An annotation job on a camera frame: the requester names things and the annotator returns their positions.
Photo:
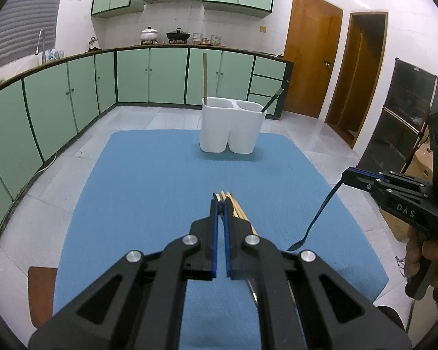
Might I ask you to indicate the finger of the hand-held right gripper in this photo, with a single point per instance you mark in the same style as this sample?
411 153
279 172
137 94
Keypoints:
394 192
357 179

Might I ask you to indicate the stack of white bowls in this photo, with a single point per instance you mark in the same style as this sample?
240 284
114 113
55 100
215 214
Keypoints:
197 38

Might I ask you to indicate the brown wooden stool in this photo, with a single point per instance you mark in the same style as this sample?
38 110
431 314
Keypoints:
40 295

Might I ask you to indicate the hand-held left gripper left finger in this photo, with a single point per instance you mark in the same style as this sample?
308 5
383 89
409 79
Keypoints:
215 240

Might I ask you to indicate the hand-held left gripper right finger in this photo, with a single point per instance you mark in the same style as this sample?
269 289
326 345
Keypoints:
228 240

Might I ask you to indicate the wooden chopstick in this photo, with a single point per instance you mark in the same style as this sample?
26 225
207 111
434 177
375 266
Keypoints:
236 209
246 218
217 195
205 80

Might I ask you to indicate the dish soap bottle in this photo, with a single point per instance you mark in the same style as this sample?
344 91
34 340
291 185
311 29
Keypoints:
54 54

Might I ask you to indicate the green lower kitchen cabinets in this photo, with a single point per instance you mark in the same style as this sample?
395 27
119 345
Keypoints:
131 76

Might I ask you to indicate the blue tablecloth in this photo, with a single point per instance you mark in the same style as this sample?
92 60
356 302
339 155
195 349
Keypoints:
149 207

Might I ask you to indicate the steel kettle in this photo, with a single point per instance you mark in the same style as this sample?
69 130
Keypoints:
93 45

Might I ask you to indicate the closed wooden door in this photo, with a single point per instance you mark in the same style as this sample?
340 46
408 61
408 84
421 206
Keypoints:
310 54

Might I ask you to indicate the chrome sink faucet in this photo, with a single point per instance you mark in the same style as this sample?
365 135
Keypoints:
42 49

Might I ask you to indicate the cardboard box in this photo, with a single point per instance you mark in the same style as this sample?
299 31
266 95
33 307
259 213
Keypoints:
421 164

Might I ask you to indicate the white cooking pot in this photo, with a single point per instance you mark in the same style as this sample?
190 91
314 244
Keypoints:
149 35

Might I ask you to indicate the black spoon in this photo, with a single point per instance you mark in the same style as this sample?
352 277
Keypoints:
319 215

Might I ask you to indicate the open wooden doorway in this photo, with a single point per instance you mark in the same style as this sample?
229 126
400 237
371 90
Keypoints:
354 87

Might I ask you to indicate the patterned ceramic jar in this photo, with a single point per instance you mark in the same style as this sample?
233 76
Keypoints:
215 39

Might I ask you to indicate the white two-compartment utensil holder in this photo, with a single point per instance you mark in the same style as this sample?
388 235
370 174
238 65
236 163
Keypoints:
219 127

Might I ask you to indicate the black wok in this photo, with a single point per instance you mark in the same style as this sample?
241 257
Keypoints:
178 36

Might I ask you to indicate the grey window blind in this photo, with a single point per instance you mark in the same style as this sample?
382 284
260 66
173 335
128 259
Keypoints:
18 32

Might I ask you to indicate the black glass-front cabinet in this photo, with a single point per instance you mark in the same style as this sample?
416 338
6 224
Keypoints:
405 98

